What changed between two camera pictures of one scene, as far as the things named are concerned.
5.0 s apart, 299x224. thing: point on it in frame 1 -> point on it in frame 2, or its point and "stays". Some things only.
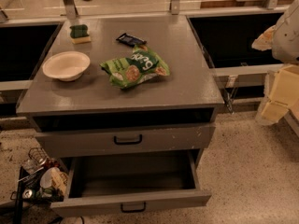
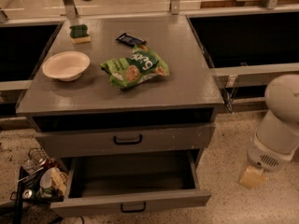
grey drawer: x=130 y=183 stays
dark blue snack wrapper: x=131 y=40 stays
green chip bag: x=124 y=72 stays
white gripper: x=287 y=40 -> x=263 y=157
